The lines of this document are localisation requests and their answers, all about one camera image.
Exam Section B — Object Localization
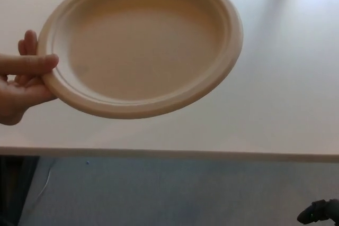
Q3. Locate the person's bare hand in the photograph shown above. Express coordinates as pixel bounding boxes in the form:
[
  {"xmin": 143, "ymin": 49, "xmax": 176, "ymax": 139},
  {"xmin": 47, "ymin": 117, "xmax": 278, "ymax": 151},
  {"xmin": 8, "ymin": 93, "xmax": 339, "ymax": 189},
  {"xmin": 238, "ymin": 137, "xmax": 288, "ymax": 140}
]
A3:
[{"xmin": 0, "ymin": 29, "xmax": 59, "ymax": 126}]

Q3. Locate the thin white cable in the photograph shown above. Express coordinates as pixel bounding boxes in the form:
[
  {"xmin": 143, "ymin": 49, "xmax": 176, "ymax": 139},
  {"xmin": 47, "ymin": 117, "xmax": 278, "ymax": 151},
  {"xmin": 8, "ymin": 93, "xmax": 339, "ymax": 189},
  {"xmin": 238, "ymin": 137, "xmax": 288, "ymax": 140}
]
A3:
[{"xmin": 31, "ymin": 167, "xmax": 55, "ymax": 211}]

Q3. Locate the beige round paper plate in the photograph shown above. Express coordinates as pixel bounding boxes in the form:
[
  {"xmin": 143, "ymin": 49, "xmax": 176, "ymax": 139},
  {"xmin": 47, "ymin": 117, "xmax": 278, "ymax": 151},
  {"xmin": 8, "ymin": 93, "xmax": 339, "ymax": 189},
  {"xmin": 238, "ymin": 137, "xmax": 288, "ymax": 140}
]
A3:
[{"xmin": 36, "ymin": 0, "xmax": 244, "ymax": 120}]

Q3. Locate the person's dark trouser leg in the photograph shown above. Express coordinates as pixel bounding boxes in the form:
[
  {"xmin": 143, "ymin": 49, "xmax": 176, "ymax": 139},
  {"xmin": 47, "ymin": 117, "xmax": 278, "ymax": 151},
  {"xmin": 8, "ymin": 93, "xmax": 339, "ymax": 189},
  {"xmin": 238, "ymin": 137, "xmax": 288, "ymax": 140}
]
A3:
[{"xmin": 0, "ymin": 155, "xmax": 40, "ymax": 226}]

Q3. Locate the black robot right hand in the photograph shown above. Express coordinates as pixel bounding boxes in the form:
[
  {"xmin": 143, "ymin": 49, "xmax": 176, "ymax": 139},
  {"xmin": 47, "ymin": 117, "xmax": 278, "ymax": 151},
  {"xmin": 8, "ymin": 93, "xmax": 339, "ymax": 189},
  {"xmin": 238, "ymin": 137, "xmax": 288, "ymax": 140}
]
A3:
[{"xmin": 296, "ymin": 198, "xmax": 339, "ymax": 225}]

